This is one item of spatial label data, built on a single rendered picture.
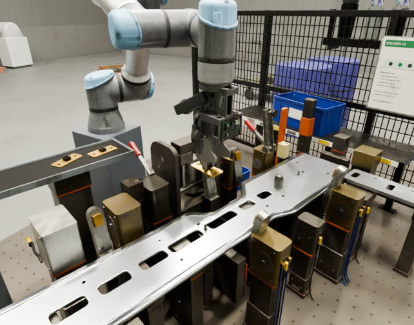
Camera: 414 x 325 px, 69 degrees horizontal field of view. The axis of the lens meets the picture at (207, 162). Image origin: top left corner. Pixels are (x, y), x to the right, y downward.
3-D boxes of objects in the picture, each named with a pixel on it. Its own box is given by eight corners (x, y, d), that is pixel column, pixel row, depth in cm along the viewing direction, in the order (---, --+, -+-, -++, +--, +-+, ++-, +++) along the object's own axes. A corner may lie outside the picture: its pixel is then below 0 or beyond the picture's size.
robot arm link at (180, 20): (154, 8, 67) (173, 9, 58) (200, 8, 72) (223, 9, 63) (156, 46, 71) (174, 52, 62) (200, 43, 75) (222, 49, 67)
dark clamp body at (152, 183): (159, 287, 104) (150, 191, 87) (140, 268, 112) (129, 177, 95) (176, 276, 108) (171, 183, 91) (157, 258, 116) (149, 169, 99)
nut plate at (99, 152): (94, 158, 88) (93, 154, 88) (86, 155, 90) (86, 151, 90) (118, 149, 94) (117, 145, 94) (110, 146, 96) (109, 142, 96)
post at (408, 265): (407, 278, 107) (434, 210, 94) (392, 269, 110) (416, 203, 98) (412, 270, 110) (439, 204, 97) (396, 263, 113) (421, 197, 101)
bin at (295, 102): (320, 137, 138) (324, 109, 132) (271, 119, 161) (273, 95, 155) (341, 129, 147) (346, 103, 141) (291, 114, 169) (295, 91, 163)
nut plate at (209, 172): (224, 172, 74) (224, 167, 74) (212, 177, 72) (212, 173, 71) (200, 161, 80) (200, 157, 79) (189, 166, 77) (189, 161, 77)
